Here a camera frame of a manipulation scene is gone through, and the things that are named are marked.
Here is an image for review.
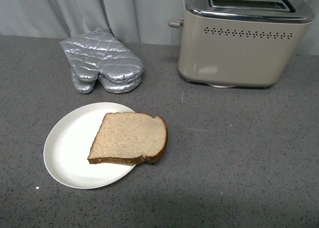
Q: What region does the brown bread slice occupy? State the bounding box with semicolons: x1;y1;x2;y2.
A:
87;112;168;165

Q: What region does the beige two-slot toaster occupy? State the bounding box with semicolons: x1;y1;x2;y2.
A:
168;0;315;87

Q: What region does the upper silver quilted oven mitt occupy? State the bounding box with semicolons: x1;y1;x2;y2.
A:
60;30;144;84

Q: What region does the white round plate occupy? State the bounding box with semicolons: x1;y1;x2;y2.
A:
43;102;133;189

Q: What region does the grey curtain backdrop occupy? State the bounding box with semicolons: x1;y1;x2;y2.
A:
0;0;319;56

